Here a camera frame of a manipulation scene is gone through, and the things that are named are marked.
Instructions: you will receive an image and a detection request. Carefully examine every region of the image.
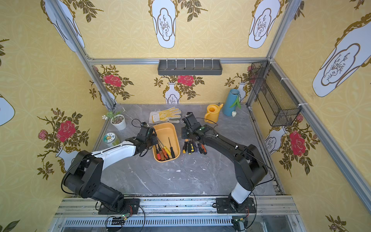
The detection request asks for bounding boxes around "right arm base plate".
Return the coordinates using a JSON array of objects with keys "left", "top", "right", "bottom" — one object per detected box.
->
[{"left": 212, "top": 197, "right": 257, "bottom": 214}]

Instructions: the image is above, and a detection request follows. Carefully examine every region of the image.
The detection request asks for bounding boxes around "grey wall shelf rack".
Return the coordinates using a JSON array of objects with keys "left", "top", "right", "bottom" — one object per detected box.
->
[{"left": 157, "top": 59, "right": 223, "bottom": 76}]

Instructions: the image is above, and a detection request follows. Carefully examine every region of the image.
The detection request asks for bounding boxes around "green tape roll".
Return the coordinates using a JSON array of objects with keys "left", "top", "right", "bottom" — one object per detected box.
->
[{"left": 103, "top": 132, "right": 121, "bottom": 148}]

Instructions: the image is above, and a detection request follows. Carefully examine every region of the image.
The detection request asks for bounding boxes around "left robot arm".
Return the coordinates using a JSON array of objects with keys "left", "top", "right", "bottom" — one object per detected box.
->
[{"left": 61, "top": 122, "right": 158, "bottom": 213}]

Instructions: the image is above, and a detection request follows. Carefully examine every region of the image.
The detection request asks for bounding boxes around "black wire mesh basket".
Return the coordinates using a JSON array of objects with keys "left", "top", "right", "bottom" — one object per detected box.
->
[{"left": 250, "top": 62, "right": 302, "bottom": 127}]

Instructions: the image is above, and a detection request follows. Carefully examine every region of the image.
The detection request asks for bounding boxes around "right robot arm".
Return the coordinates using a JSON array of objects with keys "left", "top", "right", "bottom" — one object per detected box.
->
[{"left": 182, "top": 112, "right": 268, "bottom": 206}]

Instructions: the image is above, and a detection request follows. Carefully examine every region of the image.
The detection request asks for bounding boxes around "yellow watering can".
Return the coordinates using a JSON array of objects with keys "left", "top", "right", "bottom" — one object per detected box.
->
[{"left": 204, "top": 103, "right": 224, "bottom": 123}]

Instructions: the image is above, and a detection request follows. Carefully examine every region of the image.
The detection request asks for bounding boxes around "yellow white work glove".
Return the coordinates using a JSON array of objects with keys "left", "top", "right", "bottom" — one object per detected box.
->
[{"left": 148, "top": 107, "right": 182, "bottom": 124}]

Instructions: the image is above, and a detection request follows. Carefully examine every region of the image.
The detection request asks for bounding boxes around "yellow plastic storage box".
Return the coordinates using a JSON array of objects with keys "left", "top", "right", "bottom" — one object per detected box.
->
[{"left": 152, "top": 123, "right": 182, "bottom": 162}]

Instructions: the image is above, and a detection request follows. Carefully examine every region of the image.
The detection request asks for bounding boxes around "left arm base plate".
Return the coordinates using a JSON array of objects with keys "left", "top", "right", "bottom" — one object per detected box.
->
[{"left": 98, "top": 198, "right": 140, "bottom": 215}]

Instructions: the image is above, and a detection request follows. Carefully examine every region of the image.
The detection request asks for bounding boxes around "black yellow handle screwdriver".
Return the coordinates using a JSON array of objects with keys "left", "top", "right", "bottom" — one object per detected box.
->
[{"left": 189, "top": 140, "right": 195, "bottom": 153}]

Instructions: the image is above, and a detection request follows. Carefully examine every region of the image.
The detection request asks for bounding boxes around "orange black handle screwdriver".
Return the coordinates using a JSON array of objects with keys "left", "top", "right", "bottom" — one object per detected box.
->
[{"left": 201, "top": 143, "right": 207, "bottom": 155}]

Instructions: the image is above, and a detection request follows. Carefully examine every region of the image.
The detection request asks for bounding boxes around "white potted succulent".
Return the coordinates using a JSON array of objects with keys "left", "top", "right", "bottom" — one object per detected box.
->
[{"left": 102, "top": 111, "right": 126, "bottom": 131}]

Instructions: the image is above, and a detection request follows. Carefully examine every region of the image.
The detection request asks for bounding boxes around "large black handle screwdriver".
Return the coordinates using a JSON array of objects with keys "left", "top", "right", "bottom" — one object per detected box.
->
[{"left": 183, "top": 139, "right": 188, "bottom": 154}]

